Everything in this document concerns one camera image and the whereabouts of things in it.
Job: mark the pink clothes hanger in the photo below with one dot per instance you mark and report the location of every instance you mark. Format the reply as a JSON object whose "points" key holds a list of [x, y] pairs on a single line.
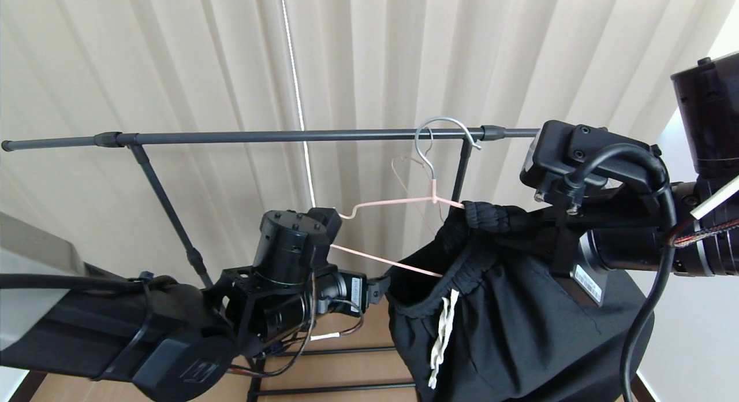
{"points": [[393, 165], [433, 191]]}

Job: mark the black shorts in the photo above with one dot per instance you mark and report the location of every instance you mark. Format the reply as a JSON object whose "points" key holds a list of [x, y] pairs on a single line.
{"points": [[519, 344]]}

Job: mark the beige curtain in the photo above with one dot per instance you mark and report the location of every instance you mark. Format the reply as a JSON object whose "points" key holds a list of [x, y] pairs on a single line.
{"points": [[173, 55]]}

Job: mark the black clothes rack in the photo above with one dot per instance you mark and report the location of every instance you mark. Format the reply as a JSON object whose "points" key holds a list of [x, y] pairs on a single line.
{"points": [[231, 137]]}

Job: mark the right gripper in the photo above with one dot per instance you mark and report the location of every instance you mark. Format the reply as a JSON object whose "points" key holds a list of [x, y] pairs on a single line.
{"points": [[635, 252]]}

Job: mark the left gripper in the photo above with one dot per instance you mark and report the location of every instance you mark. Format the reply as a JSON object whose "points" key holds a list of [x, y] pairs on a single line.
{"points": [[340, 292]]}

